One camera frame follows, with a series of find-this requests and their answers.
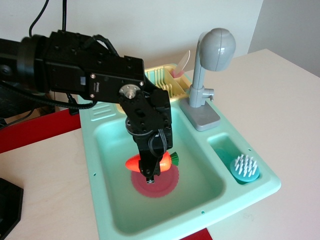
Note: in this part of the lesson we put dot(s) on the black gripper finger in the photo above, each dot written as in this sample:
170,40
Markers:
150,179

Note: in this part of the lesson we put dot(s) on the black base block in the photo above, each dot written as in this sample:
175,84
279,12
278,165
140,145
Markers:
11,202

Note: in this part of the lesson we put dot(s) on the teal scrub brush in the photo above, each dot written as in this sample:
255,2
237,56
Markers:
245,169

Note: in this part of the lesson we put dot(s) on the yellow dish rack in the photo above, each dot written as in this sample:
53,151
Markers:
177,87

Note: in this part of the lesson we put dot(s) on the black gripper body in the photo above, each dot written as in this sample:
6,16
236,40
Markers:
151,145

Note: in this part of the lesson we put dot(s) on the pink toy plate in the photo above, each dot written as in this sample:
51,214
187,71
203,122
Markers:
164,184

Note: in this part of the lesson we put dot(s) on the orange toy carrot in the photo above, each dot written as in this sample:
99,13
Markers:
165,164

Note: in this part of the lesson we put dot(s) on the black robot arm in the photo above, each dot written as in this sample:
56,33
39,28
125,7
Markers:
77,71

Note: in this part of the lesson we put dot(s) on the mint green toy sink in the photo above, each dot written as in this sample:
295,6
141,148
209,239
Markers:
218,174

